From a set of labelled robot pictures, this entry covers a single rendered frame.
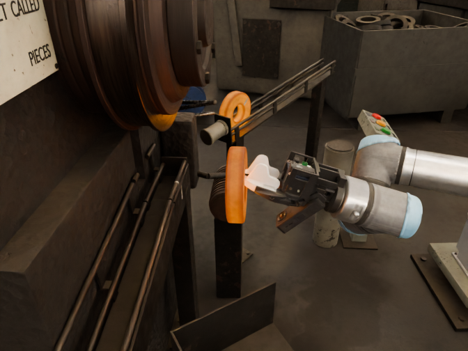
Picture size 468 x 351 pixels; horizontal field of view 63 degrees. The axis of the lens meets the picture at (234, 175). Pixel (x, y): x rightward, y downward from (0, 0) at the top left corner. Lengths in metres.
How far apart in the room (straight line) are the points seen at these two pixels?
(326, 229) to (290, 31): 2.09
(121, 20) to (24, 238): 0.35
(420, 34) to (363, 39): 0.43
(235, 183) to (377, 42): 2.35
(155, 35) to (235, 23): 2.91
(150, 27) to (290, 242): 1.41
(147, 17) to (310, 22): 2.85
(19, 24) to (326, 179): 0.57
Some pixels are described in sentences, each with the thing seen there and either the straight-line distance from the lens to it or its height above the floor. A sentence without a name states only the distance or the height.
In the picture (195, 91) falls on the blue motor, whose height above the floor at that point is 0.27.
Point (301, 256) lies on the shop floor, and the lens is 1.83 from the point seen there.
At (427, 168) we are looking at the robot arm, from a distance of 0.94.
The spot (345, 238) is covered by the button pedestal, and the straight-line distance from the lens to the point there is 1.97.
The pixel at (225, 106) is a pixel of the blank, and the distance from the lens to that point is 1.37.
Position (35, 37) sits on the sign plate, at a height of 1.12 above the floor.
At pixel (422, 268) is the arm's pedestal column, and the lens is 1.91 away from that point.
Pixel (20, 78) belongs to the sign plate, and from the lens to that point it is 0.62.
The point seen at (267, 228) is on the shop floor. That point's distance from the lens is 1.97.
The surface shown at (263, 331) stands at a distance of 0.79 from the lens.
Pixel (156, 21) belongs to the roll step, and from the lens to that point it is 0.68.
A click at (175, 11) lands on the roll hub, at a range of 0.70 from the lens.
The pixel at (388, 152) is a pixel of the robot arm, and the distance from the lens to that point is 0.94.
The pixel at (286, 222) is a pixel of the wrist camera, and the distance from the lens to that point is 0.79.
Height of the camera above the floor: 1.24
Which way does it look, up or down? 31 degrees down
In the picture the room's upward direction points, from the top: straight up
